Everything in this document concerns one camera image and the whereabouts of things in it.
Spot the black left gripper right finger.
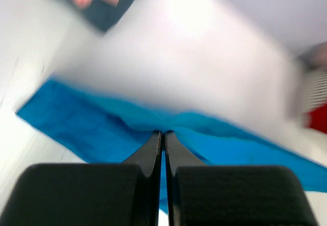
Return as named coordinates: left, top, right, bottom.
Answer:
left=165, top=131, right=317, bottom=225

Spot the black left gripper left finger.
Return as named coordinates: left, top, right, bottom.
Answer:
left=1, top=131, right=162, bottom=225

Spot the red t shirt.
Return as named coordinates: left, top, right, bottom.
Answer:
left=307, top=104, right=327, bottom=134

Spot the white perforated laundry basket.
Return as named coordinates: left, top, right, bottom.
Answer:
left=302, top=69, right=326, bottom=112

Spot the grey blue folded t shirt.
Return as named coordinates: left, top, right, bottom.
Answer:
left=64, top=0, right=134, bottom=32

